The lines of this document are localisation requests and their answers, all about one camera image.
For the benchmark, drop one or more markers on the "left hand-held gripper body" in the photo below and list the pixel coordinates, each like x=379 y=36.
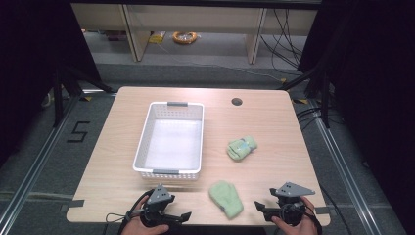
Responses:
x=156 y=200

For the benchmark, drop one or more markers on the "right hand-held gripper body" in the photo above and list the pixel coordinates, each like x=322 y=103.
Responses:
x=290 y=202

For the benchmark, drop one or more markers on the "plain green mitten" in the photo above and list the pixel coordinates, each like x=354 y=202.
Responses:
x=226 y=199

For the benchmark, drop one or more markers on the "white plastic basket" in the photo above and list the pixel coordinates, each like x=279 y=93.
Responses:
x=173 y=143

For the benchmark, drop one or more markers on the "green mitten with label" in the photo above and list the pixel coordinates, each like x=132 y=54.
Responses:
x=241 y=148

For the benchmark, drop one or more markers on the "person's right hand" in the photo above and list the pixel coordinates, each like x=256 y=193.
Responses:
x=301 y=225

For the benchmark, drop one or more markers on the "person's left hand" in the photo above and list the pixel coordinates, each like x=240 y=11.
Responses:
x=143 y=226

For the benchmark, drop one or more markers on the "grey tape strip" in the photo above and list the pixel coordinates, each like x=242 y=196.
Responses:
x=76 y=203
x=323 y=210

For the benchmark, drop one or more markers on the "yellow black floor tape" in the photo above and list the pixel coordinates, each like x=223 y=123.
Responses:
x=300 y=101
x=86 y=98

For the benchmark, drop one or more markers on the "round dark table grommet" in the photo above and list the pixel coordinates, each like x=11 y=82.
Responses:
x=237 y=101

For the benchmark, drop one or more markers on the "black metal stand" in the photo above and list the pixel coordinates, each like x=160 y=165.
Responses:
x=318 y=91
x=65 y=94

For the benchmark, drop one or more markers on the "black curtain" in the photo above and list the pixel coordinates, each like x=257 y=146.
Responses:
x=368 y=81
x=32 y=71

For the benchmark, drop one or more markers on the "yellow packet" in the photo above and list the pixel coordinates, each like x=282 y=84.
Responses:
x=157 y=37

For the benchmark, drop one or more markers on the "light wooden shelf unit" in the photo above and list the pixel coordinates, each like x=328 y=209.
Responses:
x=195 y=19

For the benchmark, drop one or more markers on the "aluminium floor rail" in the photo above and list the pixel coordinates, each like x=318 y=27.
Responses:
x=36 y=166
x=345 y=169

